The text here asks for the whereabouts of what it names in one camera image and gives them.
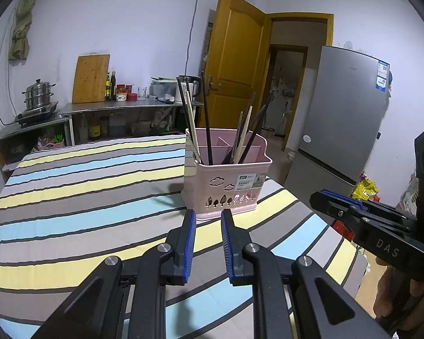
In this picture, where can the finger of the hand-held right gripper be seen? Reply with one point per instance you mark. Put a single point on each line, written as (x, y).
(339, 196)
(332, 208)

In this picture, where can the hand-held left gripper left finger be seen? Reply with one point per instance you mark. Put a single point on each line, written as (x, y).
(189, 243)

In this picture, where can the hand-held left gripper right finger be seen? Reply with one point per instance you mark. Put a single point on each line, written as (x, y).
(228, 243)

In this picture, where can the pink plastic utensil basket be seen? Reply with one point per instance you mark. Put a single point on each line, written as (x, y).
(219, 183)

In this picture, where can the person's right hand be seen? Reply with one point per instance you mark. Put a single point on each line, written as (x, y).
(388, 293)

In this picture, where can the red box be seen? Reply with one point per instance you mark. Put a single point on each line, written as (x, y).
(341, 229)

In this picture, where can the yellow snack bag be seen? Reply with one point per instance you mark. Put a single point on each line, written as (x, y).
(365, 189)

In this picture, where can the grey refrigerator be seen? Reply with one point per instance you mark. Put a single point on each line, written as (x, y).
(339, 113)

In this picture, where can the striped tablecloth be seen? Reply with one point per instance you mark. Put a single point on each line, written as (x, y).
(74, 197)

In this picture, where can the yellow labelled bottle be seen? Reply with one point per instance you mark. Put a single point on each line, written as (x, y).
(94, 127)

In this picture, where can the steel kitchen counter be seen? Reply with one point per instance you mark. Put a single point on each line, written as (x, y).
(127, 104)

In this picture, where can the clear plastic storage box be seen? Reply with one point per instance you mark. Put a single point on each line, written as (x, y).
(162, 90)

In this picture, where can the red round container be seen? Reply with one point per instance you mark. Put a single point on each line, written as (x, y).
(133, 97)

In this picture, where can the clear drinking glass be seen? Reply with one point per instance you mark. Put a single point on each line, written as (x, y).
(142, 93)

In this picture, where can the small red lidded jar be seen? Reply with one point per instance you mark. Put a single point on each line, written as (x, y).
(129, 89)

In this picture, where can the small pink basket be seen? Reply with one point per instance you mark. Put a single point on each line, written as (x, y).
(49, 144)

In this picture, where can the yellow wooden door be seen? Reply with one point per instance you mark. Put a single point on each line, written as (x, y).
(233, 60)

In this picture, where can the dark oil bottle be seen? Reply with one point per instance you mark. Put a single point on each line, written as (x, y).
(113, 88)

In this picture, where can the yellow oil bottle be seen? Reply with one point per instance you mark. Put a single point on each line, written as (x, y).
(108, 90)

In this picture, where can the wooden cutting board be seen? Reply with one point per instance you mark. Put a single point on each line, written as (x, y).
(91, 79)

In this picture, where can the low steel stand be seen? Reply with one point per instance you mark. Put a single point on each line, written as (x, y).
(28, 130)

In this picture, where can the black induction cooker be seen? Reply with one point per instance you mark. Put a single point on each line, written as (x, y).
(35, 116)

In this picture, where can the steel steamer pot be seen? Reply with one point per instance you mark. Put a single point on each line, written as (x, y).
(39, 95)

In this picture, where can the green hanging cloth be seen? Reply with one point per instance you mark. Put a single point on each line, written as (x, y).
(21, 35)

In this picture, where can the yellow door frame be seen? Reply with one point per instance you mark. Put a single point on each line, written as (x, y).
(300, 17)

